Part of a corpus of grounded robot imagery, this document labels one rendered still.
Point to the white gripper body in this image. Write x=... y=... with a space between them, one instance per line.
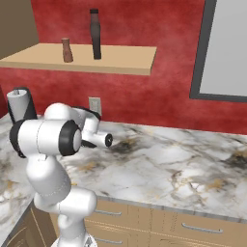
x=88 y=144

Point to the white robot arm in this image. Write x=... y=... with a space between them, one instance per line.
x=45 y=138

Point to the tan base cabinet door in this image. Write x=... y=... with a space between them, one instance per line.
x=22 y=231

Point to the tan drawer front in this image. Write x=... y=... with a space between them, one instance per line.
x=109 y=233
x=205 y=238
x=111 y=205

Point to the white paper towel roll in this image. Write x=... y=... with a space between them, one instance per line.
x=17 y=104

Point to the brown pepper shaker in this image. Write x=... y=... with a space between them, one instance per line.
x=67 y=51

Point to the dark brown sauce bottle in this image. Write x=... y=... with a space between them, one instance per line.
x=96 y=35

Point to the grey framed window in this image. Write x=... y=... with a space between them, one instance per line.
x=225 y=48

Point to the grey wall outlet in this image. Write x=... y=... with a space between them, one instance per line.
x=95 y=106

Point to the wooden wall shelf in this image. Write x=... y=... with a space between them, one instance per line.
x=96 y=59

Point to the tan wall cabinet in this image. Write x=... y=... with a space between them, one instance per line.
x=14 y=25

